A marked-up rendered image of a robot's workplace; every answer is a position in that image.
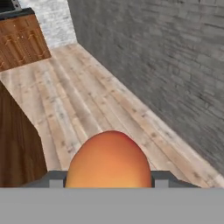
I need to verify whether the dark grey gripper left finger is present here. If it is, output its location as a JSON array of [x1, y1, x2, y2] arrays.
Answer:
[[25, 170, 69, 189]]

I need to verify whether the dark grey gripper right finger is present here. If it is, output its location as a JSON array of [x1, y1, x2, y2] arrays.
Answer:
[[150, 170, 200, 189]]

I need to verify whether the orange red mango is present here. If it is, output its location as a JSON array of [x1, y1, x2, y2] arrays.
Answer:
[[64, 129, 153, 189]]

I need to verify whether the dark wooden cabinet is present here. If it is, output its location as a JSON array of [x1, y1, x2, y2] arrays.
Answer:
[[0, 81, 48, 188]]

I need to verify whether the light wooden cabinet run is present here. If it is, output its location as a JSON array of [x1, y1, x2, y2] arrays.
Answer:
[[0, 0, 53, 73]]

